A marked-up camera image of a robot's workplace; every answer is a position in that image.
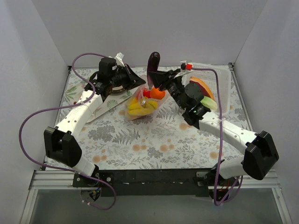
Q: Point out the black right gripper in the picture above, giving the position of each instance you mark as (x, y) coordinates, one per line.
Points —
(165, 80)

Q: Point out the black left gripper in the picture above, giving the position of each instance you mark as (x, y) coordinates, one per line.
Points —
(127, 76)

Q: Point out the orange fruit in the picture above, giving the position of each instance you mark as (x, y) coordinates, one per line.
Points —
(157, 94)

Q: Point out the red apple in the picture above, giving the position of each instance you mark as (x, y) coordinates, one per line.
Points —
(146, 93)

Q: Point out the clear zip top bag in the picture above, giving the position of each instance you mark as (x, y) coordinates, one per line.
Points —
(138, 94)

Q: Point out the purple eggplant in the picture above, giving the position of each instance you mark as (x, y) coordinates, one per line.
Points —
(153, 63)

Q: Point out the yellow banana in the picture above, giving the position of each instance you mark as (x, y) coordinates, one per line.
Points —
(141, 107)

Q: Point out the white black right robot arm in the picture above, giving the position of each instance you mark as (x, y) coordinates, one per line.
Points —
(258, 150)

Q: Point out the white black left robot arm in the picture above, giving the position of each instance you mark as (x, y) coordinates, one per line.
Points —
(61, 141)

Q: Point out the red brown sweet potato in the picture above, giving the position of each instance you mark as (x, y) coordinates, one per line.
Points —
(203, 87)

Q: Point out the white perforated plastic basket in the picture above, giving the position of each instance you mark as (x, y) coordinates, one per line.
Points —
(208, 77)

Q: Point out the green lettuce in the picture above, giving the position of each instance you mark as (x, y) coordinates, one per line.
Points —
(209, 103)

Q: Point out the floral patterned tablecloth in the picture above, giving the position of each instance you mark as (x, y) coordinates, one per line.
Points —
(160, 140)

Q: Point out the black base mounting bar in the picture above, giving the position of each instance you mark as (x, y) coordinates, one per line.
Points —
(159, 182)

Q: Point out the aluminium frame rail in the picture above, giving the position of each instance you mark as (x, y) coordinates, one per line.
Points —
(51, 179)

